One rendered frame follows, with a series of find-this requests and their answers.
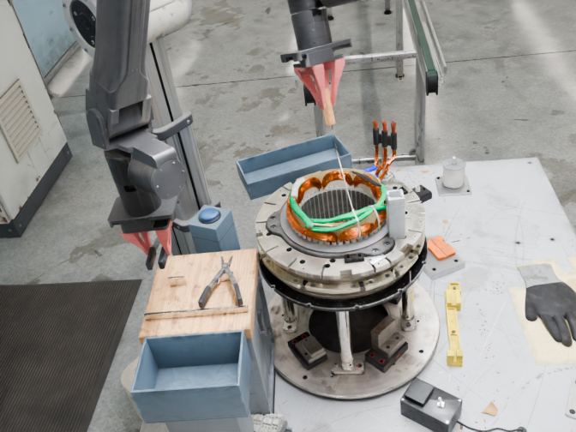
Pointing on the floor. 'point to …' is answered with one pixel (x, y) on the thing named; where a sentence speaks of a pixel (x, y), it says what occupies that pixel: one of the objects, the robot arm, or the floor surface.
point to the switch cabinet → (25, 131)
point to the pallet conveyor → (427, 56)
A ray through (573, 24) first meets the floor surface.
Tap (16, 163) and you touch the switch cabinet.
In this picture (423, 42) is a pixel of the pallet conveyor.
